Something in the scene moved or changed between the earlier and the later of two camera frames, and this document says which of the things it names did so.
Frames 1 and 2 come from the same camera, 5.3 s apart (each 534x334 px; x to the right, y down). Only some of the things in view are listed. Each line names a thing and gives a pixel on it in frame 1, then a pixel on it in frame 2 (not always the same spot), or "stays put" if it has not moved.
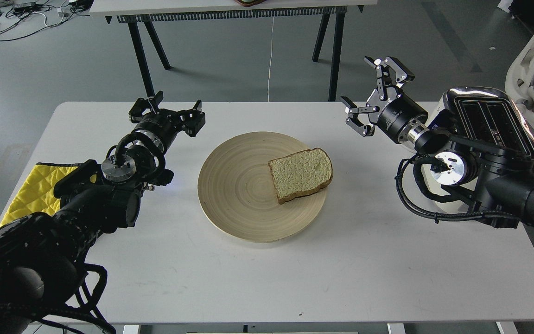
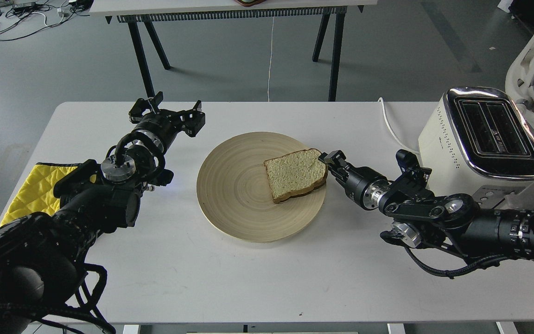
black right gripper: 400,117 -> 362,185
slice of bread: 301,173 stays put
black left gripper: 163,125 stays put
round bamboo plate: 238,195 stays put
